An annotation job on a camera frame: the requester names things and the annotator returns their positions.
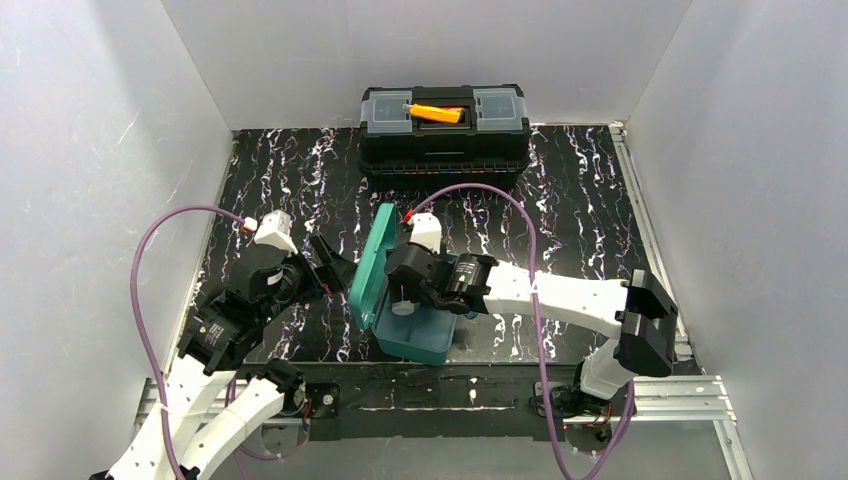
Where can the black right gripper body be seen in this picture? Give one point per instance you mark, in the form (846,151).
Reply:
(398,266)

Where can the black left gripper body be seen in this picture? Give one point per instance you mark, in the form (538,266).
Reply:
(308,270)

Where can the white medicine bottle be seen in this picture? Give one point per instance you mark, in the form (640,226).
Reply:
(403,308)

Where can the green medicine box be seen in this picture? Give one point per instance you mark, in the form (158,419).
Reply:
(368,293)

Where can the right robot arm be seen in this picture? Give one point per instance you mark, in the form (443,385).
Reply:
(636,316)

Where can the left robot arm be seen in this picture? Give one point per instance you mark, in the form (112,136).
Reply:
(177,440)

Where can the black toolbox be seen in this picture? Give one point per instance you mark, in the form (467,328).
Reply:
(490,143)

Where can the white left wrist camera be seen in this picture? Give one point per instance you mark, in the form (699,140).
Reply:
(273,229)

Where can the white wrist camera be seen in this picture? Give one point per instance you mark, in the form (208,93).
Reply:
(273,229)
(426,231)

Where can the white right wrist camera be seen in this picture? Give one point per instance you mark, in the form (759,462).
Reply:
(426,231)

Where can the orange toolbox handle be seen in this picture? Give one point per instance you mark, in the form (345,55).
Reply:
(444,115)

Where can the aluminium rail frame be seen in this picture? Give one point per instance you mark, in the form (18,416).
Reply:
(576,191)

